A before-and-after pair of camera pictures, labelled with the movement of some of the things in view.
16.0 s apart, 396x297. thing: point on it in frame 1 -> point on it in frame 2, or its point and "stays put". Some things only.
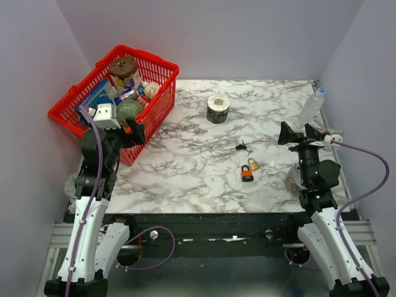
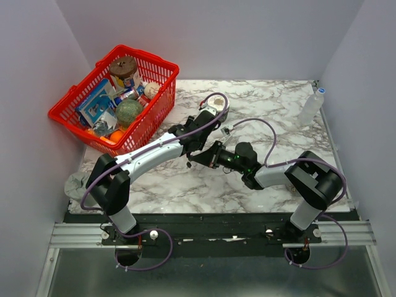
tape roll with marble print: (218, 107) stays put
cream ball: (151, 89) stays put
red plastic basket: (150, 68) stays put
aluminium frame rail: (61, 239) stays put
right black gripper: (312, 135) -> (210, 157)
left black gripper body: (116, 137) -> (202, 143)
